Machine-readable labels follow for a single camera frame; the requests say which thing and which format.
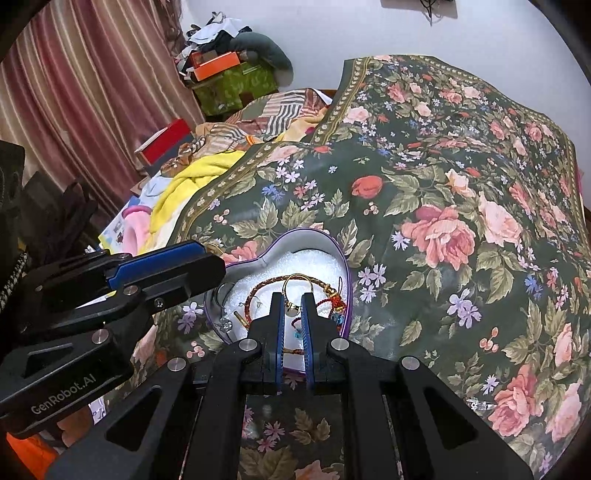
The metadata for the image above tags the pile of clothes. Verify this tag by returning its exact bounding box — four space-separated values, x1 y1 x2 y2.
175 12 253 75

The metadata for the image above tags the striped red curtain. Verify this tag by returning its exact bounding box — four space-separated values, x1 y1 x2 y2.
0 0 205 219

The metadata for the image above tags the striped patchwork quilt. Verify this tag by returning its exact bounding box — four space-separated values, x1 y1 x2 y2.
161 88 334 177

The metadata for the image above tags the red braided bracelet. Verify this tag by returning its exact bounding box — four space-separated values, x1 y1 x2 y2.
242 274 345 357

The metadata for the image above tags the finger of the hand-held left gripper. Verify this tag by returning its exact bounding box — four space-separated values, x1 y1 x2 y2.
23 240 207 320
28 255 227 334

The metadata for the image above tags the red box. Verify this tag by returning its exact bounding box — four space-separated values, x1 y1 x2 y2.
134 119 193 166

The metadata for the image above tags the yellow blanket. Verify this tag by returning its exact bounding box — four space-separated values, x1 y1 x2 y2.
147 152 246 246

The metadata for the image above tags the dark floral blanket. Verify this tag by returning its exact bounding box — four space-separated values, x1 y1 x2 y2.
129 54 587 480

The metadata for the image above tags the purple heart-shaped tin box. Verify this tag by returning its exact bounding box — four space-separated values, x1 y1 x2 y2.
204 227 354 371

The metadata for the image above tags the green patterned box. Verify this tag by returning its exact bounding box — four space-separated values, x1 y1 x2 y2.
191 65 278 117

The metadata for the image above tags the black monitor cable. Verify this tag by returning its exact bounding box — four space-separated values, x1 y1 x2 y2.
417 0 456 22

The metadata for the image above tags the gold bangle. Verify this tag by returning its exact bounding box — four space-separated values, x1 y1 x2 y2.
280 272 322 320

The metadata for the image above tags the blue beaded string bracelet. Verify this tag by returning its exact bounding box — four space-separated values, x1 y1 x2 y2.
293 277 347 343

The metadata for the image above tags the orange box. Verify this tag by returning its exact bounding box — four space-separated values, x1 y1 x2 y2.
191 50 242 82

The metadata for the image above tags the cartoon printed sheet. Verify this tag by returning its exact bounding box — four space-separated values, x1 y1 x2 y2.
99 179 172 260

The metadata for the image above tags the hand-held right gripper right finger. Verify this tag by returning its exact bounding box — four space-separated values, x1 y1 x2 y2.
301 292 534 480

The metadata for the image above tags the orange cloth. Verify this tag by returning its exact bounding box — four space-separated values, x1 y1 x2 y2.
0 431 62 480

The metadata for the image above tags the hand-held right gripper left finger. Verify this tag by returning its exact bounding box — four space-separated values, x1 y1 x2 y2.
46 292 284 480

